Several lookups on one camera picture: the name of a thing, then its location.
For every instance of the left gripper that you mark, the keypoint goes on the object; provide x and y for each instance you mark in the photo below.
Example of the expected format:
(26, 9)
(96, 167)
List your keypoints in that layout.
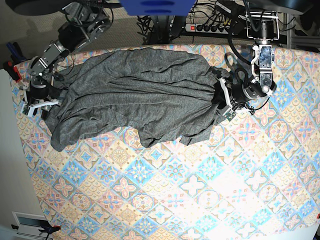
(233, 99)

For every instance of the grey t-shirt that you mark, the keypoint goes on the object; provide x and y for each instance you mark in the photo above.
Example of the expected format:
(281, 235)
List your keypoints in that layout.
(164, 94)

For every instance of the red black clamp upper left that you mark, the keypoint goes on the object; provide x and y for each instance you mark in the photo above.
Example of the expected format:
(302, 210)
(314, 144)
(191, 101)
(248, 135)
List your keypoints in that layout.
(12, 71)

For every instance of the white floor vent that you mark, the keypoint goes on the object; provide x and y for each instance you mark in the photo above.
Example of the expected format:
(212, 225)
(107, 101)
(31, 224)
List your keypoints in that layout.
(29, 219)

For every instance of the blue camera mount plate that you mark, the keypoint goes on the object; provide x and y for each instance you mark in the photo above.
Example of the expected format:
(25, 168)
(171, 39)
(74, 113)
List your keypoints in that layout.
(157, 7)

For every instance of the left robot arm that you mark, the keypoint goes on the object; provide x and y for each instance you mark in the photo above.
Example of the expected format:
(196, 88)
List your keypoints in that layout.
(263, 27)

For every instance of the blue handled clamp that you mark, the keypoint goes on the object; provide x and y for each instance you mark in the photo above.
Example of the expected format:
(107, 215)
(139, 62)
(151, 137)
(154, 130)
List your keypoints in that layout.
(16, 52)

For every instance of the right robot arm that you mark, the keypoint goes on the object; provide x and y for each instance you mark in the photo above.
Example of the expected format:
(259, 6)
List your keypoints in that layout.
(85, 21)

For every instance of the patterned tablecloth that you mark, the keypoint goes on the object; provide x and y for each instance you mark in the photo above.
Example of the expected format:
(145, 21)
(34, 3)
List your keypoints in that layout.
(255, 176)

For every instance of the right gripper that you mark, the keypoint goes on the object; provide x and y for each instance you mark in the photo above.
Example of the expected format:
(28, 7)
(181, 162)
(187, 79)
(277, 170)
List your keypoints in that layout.
(39, 98)

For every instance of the black clamp lower left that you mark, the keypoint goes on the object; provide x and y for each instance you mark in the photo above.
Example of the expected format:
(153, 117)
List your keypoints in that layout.
(47, 229)

